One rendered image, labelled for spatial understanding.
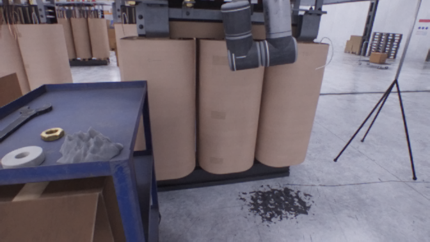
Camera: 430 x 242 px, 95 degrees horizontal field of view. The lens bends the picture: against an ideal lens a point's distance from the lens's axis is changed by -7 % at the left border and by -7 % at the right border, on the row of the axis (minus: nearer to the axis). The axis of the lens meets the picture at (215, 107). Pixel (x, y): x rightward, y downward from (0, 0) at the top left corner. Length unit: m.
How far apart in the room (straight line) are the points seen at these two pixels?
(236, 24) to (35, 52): 2.69
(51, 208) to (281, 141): 1.32
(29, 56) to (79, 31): 3.83
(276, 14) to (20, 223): 0.91
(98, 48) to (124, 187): 6.44
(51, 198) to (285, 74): 1.23
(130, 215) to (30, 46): 2.84
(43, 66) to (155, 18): 2.22
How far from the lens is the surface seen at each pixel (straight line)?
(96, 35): 6.81
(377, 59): 9.47
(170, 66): 1.16
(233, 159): 1.46
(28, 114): 0.85
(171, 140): 1.31
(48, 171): 0.50
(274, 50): 0.87
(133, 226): 0.56
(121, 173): 0.46
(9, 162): 0.57
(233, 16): 0.82
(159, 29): 1.18
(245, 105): 1.30
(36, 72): 3.24
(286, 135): 1.53
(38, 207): 0.56
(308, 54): 1.41
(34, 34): 3.17
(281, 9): 0.87
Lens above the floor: 1.15
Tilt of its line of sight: 21 degrees down
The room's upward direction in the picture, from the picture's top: 2 degrees clockwise
